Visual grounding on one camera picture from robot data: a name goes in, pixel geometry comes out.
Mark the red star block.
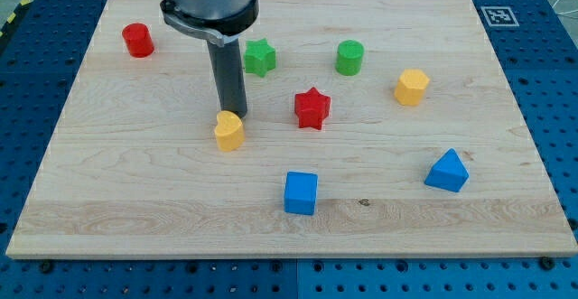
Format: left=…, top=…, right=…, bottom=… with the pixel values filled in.
left=294, top=87, right=331, bottom=130

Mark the green star block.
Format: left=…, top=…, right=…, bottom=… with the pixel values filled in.
left=244, top=39, right=276, bottom=78

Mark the blue cube block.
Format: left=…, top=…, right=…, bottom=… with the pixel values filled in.
left=284, top=172, right=318, bottom=215

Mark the yellow heart block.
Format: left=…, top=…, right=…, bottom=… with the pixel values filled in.
left=214, top=110, right=245, bottom=152

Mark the light wooden board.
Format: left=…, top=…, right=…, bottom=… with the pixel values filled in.
left=6, top=0, right=577, bottom=259

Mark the green cylinder block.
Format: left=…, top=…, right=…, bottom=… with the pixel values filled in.
left=335, top=40, right=365, bottom=76

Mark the dark grey pointer rod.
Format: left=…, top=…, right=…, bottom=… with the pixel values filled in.
left=207, top=40, right=247, bottom=118

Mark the yellow hexagon block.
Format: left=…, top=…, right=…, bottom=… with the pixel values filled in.
left=394, top=69, right=430, bottom=106

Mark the blue triangle block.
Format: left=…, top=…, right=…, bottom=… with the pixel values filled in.
left=424, top=148, right=470, bottom=192

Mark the red cylinder block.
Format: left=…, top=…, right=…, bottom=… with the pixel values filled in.
left=121, top=23, right=154, bottom=58

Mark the white fiducial marker tag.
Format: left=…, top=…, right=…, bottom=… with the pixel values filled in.
left=480, top=6, right=519, bottom=28

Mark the yellow black hazard tape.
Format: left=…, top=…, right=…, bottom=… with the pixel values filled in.
left=1, top=0, right=34, bottom=42

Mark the white cable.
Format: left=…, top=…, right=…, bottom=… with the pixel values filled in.
left=551, top=0, right=578, bottom=20

